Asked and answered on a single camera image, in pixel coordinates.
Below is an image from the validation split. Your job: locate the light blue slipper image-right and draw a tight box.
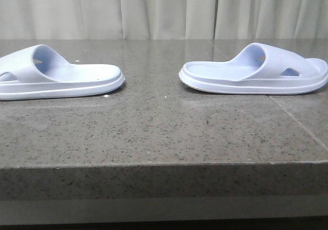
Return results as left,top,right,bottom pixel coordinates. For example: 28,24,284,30
179,43,327,95

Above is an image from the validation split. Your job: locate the white pleated curtain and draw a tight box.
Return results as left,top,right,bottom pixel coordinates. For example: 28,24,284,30
1,0,327,39

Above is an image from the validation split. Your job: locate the light blue slipper image-left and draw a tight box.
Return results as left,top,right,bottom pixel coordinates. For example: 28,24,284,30
1,45,125,100

